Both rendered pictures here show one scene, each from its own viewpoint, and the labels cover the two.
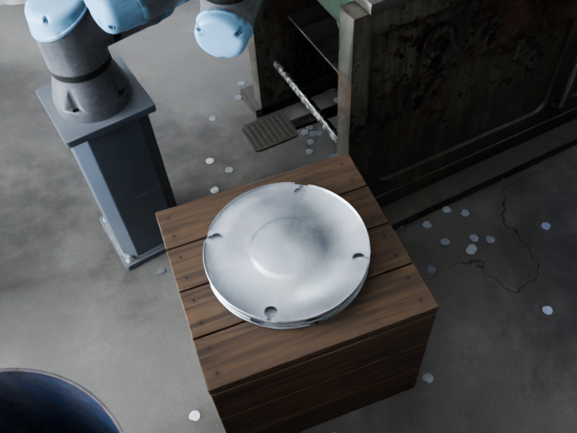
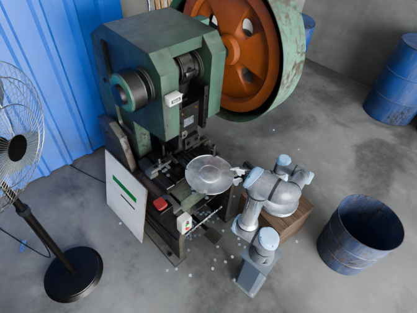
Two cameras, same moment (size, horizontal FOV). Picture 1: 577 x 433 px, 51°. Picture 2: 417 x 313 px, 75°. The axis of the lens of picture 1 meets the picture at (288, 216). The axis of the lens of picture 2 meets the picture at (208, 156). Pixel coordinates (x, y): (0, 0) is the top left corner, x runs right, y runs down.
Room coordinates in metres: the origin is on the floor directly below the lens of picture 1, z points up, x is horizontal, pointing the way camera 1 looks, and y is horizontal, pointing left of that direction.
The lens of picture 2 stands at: (1.58, 0.87, 2.03)
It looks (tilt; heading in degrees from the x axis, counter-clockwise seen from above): 47 degrees down; 246
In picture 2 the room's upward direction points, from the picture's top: 5 degrees clockwise
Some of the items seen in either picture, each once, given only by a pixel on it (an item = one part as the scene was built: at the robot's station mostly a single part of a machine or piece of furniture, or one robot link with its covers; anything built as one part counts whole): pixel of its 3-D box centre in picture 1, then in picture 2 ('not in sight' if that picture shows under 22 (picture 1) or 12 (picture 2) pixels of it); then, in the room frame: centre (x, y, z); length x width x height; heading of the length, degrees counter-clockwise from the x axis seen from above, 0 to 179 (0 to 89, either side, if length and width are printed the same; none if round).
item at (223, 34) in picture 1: (228, 14); (277, 176); (0.74, 0.06, 0.75); 0.11 x 0.08 x 0.09; 165
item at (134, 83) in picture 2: not in sight; (132, 90); (1.49, -0.23, 1.31); 0.22 x 0.12 x 0.22; 114
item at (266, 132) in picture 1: (349, 105); (192, 215); (1.20, -0.18, 0.14); 0.59 x 0.10 x 0.05; 114
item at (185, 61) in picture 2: not in sight; (177, 81); (1.26, -0.31, 1.27); 0.21 x 0.12 x 0.34; 114
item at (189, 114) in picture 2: not in sight; (183, 120); (1.24, -0.27, 1.04); 0.17 x 0.15 x 0.30; 114
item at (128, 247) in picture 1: (124, 171); (254, 267); (0.95, 0.37, 0.23); 0.19 x 0.19 x 0.45; 28
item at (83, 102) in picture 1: (86, 77); (262, 249); (0.95, 0.37, 0.50); 0.15 x 0.15 x 0.10
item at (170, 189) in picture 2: not in sight; (180, 159); (1.26, -0.31, 0.68); 0.45 x 0.30 x 0.06; 24
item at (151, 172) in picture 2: not in sight; (158, 164); (1.41, -0.24, 0.76); 0.17 x 0.06 x 0.10; 24
